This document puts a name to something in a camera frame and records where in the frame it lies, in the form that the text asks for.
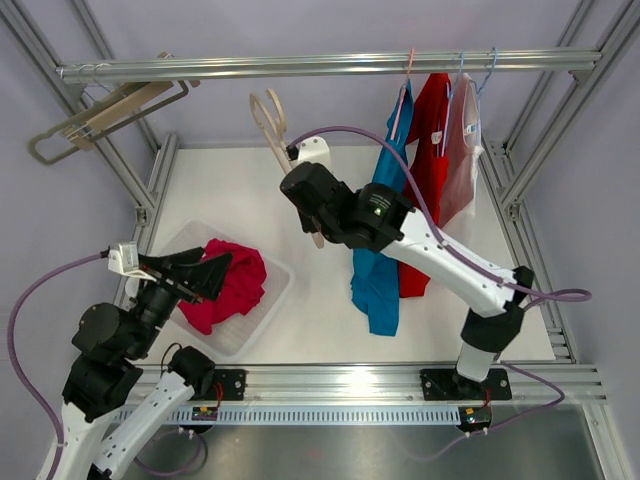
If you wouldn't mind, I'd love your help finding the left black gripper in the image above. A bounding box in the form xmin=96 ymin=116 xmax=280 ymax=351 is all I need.
xmin=127 ymin=246 xmax=233 ymax=359

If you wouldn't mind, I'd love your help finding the light blue hanger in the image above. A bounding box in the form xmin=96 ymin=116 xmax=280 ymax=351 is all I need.
xmin=440 ymin=52 xmax=465 ymax=157

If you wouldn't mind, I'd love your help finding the beige empty hanger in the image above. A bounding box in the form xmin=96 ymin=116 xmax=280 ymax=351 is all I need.
xmin=61 ymin=80 xmax=200 ymax=154

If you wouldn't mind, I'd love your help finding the aluminium frame post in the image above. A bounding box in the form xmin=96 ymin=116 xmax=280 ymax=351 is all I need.
xmin=0 ymin=0 xmax=180 ymax=311
xmin=479 ymin=0 xmax=640 ymax=311

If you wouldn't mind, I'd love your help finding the magenta t shirt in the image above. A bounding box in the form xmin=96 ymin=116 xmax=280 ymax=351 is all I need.
xmin=178 ymin=238 xmax=267 ymax=335

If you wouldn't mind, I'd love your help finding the white t shirt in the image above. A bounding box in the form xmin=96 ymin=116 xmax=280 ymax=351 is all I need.
xmin=438 ymin=73 xmax=483 ymax=242

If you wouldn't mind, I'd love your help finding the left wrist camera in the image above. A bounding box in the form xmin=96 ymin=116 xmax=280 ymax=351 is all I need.
xmin=107 ymin=242 xmax=154 ymax=281

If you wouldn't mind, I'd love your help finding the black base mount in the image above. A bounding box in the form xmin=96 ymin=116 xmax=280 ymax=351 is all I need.
xmin=420 ymin=367 xmax=513 ymax=401
xmin=193 ymin=368 xmax=247 ymax=402

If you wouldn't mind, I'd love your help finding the blue wire hanger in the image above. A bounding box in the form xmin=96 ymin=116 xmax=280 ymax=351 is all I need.
xmin=476 ymin=46 xmax=499 ymax=99

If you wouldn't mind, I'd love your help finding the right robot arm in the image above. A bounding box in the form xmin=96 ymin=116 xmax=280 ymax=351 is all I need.
xmin=280 ymin=162 xmax=534 ymax=397

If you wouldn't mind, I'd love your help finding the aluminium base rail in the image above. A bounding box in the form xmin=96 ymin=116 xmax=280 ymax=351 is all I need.
xmin=62 ymin=362 xmax=609 ymax=405

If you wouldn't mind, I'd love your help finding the left aluminium frame post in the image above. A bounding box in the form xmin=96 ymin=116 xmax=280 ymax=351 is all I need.
xmin=0 ymin=0 xmax=180 ymax=311

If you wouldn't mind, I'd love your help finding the aluminium hanging rail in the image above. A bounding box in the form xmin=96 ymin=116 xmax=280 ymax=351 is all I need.
xmin=57 ymin=47 xmax=602 ymax=85

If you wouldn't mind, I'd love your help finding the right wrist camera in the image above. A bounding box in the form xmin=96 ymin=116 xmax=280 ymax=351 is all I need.
xmin=287 ymin=136 xmax=332 ymax=170

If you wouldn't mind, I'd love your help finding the blue t shirt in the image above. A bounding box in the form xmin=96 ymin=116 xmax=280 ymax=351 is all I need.
xmin=351 ymin=80 xmax=414 ymax=337

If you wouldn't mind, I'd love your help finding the beige plastic hanger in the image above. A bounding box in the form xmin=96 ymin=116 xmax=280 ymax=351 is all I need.
xmin=248 ymin=88 xmax=326 ymax=251

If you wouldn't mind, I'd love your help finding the white cable duct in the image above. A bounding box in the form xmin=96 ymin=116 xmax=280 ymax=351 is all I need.
xmin=85 ymin=403 xmax=461 ymax=426

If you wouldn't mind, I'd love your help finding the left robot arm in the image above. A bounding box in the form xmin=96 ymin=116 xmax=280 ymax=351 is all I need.
xmin=38 ymin=244 xmax=232 ymax=479

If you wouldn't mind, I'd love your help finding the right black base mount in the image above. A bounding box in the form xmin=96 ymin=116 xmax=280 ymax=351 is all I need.
xmin=420 ymin=367 xmax=513 ymax=401

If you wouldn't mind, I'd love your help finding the red t shirt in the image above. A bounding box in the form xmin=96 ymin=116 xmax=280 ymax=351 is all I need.
xmin=397 ymin=72 xmax=454 ymax=299

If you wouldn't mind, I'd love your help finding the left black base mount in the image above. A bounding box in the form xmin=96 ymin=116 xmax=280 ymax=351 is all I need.
xmin=193 ymin=368 xmax=247 ymax=402

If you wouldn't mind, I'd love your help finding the right aluminium frame post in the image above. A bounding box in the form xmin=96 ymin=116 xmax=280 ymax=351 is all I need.
xmin=479 ymin=0 xmax=640 ymax=311

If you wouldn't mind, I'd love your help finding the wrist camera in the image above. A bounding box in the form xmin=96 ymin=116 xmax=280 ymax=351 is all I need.
xmin=107 ymin=242 xmax=154 ymax=281
xmin=287 ymin=136 xmax=332 ymax=170

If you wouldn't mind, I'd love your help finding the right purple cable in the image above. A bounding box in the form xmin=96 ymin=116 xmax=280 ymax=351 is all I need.
xmin=289 ymin=125 xmax=594 ymax=304

